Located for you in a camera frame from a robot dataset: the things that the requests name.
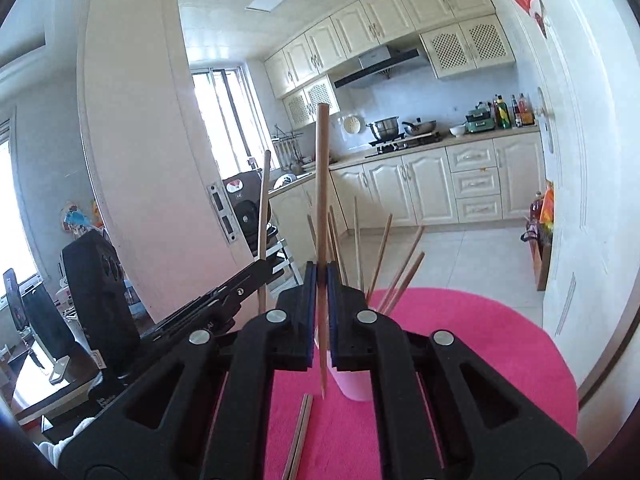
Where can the black machine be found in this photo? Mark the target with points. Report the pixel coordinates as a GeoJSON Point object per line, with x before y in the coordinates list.
{"type": "Point", "coordinates": [247, 215]}

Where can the white step stool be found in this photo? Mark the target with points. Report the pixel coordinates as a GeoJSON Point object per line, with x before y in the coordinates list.
{"type": "Point", "coordinates": [284, 262]}

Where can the plain white door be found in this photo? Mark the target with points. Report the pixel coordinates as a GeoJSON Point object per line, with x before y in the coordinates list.
{"type": "Point", "coordinates": [150, 135]}

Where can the pink cup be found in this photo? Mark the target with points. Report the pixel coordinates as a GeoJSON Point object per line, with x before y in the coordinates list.
{"type": "Point", "coordinates": [352, 385]}

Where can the wooden desk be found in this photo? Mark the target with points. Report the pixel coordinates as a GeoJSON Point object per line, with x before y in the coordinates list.
{"type": "Point", "coordinates": [50, 397]}

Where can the row of cream wall cabinets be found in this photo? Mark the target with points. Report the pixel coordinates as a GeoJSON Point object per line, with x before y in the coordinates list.
{"type": "Point", "coordinates": [380, 20]}

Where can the colourful toys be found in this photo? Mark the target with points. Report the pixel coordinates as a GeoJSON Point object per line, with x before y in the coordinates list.
{"type": "Point", "coordinates": [77, 217]}

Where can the green kitchen appliance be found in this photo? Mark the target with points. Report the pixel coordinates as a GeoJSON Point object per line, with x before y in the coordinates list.
{"type": "Point", "coordinates": [480, 121]}

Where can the kitchen window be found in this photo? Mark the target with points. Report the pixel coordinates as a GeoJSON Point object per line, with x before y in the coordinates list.
{"type": "Point", "coordinates": [230, 120]}

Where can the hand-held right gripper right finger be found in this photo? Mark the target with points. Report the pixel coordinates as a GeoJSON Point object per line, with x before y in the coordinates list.
{"type": "Point", "coordinates": [332, 300]}

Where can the wooden chopstick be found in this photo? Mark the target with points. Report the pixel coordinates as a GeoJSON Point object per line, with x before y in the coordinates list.
{"type": "Point", "coordinates": [264, 210]}
{"type": "Point", "coordinates": [322, 185]}

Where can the wooden floor crate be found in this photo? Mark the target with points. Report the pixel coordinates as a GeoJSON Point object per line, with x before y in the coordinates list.
{"type": "Point", "coordinates": [541, 262]}

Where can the white plate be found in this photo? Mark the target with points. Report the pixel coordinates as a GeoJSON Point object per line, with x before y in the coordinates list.
{"type": "Point", "coordinates": [286, 180]}

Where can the gas stove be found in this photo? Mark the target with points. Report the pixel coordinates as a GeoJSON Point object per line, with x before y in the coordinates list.
{"type": "Point", "coordinates": [405, 142]}

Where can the cream lattice wall cabinet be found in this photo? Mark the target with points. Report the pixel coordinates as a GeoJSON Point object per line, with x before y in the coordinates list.
{"type": "Point", "coordinates": [312, 102]}
{"type": "Point", "coordinates": [467, 47]}

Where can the cream base cabinets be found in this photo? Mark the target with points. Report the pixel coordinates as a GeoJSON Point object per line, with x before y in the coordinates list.
{"type": "Point", "coordinates": [430, 185]}

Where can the white panelled door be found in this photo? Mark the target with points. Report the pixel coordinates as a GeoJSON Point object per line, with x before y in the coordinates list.
{"type": "Point", "coordinates": [590, 160]}

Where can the cooking oil bottle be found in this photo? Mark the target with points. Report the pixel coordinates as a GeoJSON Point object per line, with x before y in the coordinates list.
{"type": "Point", "coordinates": [536, 208]}

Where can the dark wok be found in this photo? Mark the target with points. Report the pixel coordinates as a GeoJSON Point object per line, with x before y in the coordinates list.
{"type": "Point", "coordinates": [420, 128]}

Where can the round wall plate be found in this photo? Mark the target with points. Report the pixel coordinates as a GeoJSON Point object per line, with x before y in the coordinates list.
{"type": "Point", "coordinates": [352, 124]}

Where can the black desk stand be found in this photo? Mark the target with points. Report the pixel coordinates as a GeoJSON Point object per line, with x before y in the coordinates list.
{"type": "Point", "coordinates": [45, 320]}

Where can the hanging utensil rack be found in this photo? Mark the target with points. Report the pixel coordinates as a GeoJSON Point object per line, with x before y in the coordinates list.
{"type": "Point", "coordinates": [287, 147]}

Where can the white bowl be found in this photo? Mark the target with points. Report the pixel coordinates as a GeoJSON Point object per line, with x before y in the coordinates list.
{"type": "Point", "coordinates": [457, 131]}

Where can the pile of wooden chopsticks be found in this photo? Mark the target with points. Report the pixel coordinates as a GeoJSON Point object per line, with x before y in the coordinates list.
{"type": "Point", "coordinates": [299, 435]}

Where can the bunch of chopsticks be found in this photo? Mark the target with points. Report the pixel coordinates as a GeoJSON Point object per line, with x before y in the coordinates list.
{"type": "Point", "coordinates": [357, 240]}

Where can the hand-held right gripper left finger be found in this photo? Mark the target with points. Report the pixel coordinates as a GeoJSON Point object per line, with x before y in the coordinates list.
{"type": "Point", "coordinates": [311, 300]}

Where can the steel cooking pot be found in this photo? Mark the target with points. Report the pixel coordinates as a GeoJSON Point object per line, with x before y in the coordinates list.
{"type": "Point", "coordinates": [384, 127]}

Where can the pink round tablecloth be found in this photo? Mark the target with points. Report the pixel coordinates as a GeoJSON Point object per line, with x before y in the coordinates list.
{"type": "Point", "coordinates": [475, 350]}

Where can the group of condiment bottles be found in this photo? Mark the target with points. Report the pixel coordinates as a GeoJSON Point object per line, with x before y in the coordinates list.
{"type": "Point", "coordinates": [515, 112]}

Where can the range hood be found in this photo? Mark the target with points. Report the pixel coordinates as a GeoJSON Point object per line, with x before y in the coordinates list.
{"type": "Point", "coordinates": [380, 65]}

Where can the orange snack bag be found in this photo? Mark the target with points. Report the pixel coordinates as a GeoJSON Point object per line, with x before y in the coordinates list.
{"type": "Point", "coordinates": [548, 205]}

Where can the person's left hand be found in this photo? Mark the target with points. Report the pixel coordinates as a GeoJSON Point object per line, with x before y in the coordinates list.
{"type": "Point", "coordinates": [75, 437]}

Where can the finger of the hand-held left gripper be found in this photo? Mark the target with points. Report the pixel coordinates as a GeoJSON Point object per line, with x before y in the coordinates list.
{"type": "Point", "coordinates": [210, 317]}
{"type": "Point", "coordinates": [225, 292]}

